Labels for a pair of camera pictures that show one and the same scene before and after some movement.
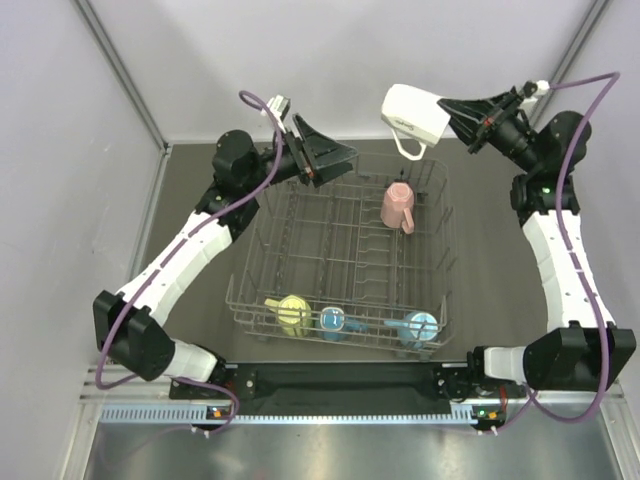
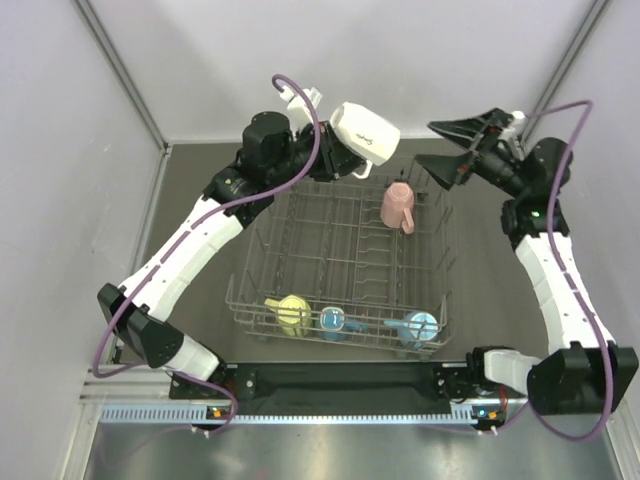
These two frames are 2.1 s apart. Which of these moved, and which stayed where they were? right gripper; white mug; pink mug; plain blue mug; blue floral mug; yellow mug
Moved: white mug; right gripper
Stayed: yellow mug; blue floral mug; plain blue mug; pink mug
